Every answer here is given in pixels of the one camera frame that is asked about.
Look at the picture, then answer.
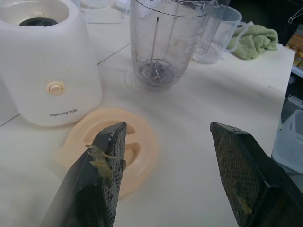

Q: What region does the green towel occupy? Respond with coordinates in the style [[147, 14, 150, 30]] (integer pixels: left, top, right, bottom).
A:
[[227, 23, 279, 60]]

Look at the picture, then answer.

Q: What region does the cream blender lid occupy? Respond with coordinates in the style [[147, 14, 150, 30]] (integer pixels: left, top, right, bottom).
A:
[[54, 107, 159, 199]]

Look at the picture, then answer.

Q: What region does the clear cup with handle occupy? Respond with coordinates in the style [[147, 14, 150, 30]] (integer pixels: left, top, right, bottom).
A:
[[193, 6, 254, 64]]

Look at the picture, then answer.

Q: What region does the white blender base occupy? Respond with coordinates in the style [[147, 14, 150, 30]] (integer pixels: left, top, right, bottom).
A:
[[0, 0, 103, 128]]

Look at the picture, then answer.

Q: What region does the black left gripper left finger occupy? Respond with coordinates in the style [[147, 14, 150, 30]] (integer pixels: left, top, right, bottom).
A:
[[41, 122, 128, 227]]

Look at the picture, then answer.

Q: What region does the clear plastic blender jar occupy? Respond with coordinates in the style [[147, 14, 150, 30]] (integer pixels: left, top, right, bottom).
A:
[[125, 0, 232, 92]]

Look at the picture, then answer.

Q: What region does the pale green plastic tray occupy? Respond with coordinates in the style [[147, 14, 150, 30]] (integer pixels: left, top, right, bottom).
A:
[[271, 108, 303, 177]]

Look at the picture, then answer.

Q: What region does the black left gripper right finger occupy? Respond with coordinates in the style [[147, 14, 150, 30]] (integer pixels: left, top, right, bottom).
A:
[[209, 122, 303, 227]]

